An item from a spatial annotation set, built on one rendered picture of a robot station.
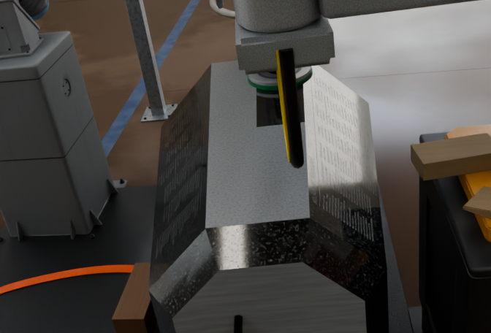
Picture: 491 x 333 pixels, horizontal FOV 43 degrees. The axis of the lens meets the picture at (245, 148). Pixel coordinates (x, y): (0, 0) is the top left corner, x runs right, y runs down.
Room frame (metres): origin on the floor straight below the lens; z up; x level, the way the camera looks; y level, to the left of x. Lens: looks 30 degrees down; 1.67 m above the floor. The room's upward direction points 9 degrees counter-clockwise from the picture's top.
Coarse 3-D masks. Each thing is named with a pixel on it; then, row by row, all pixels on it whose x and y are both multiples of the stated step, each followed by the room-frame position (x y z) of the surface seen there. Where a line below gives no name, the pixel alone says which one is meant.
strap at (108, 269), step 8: (56, 272) 2.11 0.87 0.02; (64, 272) 2.10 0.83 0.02; (72, 272) 2.10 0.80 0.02; (80, 272) 2.09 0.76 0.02; (88, 272) 2.08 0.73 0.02; (96, 272) 2.07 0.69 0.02; (104, 272) 2.06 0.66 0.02; (128, 272) 2.04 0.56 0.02; (24, 280) 2.09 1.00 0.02; (32, 280) 2.08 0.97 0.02; (40, 280) 2.08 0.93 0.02; (48, 280) 2.07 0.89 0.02; (0, 288) 2.06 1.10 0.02; (8, 288) 2.06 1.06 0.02; (16, 288) 2.05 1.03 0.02
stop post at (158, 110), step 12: (132, 0) 3.51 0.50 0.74; (132, 12) 3.51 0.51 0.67; (144, 12) 3.56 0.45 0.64; (132, 24) 3.51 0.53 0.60; (144, 24) 3.51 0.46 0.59; (144, 36) 3.51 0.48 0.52; (144, 48) 3.51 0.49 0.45; (144, 60) 3.51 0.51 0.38; (144, 72) 3.51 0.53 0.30; (156, 72) 3.54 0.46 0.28; (156, 84) 3.51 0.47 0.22; (156, 96) 3.51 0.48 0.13; (156, 108) 3.51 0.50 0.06; (168, 108) 3.59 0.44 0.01; (144, 120) 3.46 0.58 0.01; (156, 120) 3.45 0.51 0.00
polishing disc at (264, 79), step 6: (264, 72) 1.95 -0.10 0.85; (300, 72) 1.90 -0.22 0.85; (306, 72) 1.90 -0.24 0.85; (252, 78) 1.92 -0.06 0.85; (258, 78) 1.91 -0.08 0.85; (264, 78) 1.90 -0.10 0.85; (270, 78) 1.89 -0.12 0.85; (276, 78) 1.89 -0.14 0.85; (300, 78) 1.87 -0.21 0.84; (258, 84) 1.89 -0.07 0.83; (264, 84) 1.87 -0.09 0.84; (270, 84) 1.86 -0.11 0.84; (276, 84) 1.86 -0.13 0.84
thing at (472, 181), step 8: (456, 128) 1.51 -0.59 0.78; (464, 128) 1.50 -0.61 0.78; (472, 128) 1.49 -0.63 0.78; (480, 128) 1.49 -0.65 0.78; (488, 128) 1.48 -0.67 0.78; (448, 136) 1.47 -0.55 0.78; (456, 136) 1.47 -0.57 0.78; (464, 176) 1.28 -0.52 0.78; (472, 176) 1.27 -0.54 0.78; (480, 176) 1.26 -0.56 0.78; (488, 176) 1.26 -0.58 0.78; (464, 184) 1.26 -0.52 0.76; (472, 184) 1.23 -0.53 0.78; (480, 184) 1.23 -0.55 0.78; (488, 184) 1.22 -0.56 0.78; (472, 192) 1.20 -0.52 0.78; (480, 216) 1.12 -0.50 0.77; (480, 224) 1.11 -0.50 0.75; (488, 224) 1.08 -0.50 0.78; (488, 232) 1.07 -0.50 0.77; (488, 240) 1.06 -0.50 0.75
